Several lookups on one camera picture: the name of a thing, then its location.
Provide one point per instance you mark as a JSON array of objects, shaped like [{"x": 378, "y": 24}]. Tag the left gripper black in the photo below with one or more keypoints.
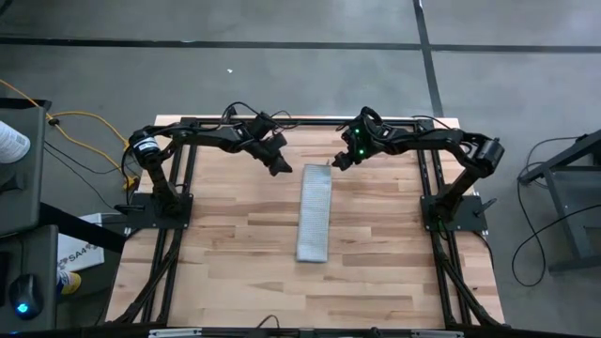
[{"x": 265, "y": 149}]

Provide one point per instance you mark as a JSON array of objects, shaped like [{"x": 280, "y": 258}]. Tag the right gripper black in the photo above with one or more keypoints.
[{"x": 358, "y": 151}]

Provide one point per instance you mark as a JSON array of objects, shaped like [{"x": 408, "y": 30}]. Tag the grey waffle microfiber towel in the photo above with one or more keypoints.
[{"x": 313, "y": 211}]

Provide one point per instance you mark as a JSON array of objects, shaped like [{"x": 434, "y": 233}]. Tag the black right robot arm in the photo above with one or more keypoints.
[{"x": 432, "y": 138}]

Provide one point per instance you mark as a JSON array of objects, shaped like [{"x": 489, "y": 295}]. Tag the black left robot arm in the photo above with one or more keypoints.
[{"x": 202, "y": 136}]

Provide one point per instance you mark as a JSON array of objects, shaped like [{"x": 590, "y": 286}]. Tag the silver aluminium bar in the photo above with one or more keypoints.
[
  {"x": 436, "y": 334},
  {"x": 174, "y": 333}
]

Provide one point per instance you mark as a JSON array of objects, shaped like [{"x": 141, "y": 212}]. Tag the black diagonal beam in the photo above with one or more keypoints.
[{"x": 80, "y": 229}]

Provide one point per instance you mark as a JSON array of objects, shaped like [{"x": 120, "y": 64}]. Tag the white cardboard box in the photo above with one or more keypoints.
[{"x": 80, "y": 249}]

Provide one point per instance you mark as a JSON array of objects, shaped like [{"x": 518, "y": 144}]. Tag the black metal stand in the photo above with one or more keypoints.
[{"x": 563, "y": 188}]

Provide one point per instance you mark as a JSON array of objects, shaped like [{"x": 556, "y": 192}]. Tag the grey equipment cart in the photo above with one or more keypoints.
[{"x": 23, "y": 188}]

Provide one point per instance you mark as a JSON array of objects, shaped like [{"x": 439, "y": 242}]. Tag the dark grey side desk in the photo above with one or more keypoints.
[{"x": 28, "y": 253}]

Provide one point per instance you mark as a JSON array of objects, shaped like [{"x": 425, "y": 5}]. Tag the white labelled container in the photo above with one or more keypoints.
[{"x": 9, "y": 141}]

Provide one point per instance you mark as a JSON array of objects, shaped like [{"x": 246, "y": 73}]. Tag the black computer mouse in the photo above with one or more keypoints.
[{"x": 26, "y": 296}]

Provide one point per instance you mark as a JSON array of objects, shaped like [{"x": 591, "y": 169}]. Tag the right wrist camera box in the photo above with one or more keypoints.
[{"x": 347, "y": 138}]

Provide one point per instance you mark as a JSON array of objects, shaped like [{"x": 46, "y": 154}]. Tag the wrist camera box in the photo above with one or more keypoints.
[
  {"x": 347, "y": 138},
  {"x": 279, "y": 141}
]

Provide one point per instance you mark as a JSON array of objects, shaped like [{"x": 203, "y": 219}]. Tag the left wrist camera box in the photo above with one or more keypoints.
[{"x": 279, "y": 141}]

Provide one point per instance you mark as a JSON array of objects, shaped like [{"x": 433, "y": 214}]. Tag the black aluminium table frame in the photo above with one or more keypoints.
[{"x": 305, "y": 123}]

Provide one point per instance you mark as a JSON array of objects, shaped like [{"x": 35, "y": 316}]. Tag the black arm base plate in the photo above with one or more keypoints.
[
  {"x": 141, "y": 216},
  {"x": 469, "y": 218}
]

